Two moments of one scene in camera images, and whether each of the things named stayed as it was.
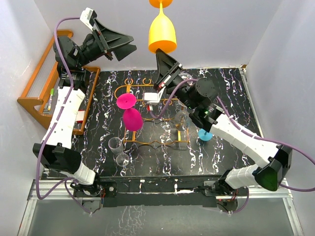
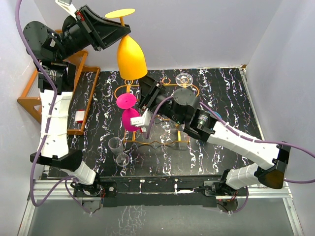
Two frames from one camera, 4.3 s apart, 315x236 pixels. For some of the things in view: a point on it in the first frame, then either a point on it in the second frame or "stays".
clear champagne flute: x=116 y=145 stays
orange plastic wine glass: x=162 y=34 → x=131 y=63
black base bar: x=158 y=191 stays
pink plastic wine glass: x=133 y=119 stays
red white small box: x=79 y=116 stays
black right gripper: x=168 y=69 → x=150 y=90
